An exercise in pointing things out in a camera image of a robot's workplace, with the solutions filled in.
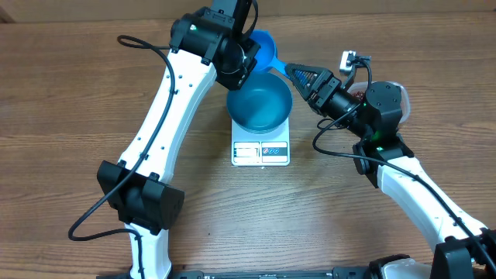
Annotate red beans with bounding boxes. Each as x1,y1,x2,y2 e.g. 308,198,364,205
351,91,365,102

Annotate white digital kitchen scale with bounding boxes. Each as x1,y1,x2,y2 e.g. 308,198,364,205
231,119,291,167

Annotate teal blue bowl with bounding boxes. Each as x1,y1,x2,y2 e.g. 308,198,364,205
226,73,293,134

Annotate clear plastic food container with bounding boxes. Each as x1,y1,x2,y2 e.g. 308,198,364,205
348,81,411,125

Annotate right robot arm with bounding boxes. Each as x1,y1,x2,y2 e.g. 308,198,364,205
284,64,495,278

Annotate blue plastic measuring scoop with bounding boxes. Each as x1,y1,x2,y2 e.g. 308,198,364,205
250,29,288,78

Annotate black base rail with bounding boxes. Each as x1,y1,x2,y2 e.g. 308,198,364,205
95,253,431,279

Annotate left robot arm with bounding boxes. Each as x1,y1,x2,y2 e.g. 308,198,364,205
97,0,260,278

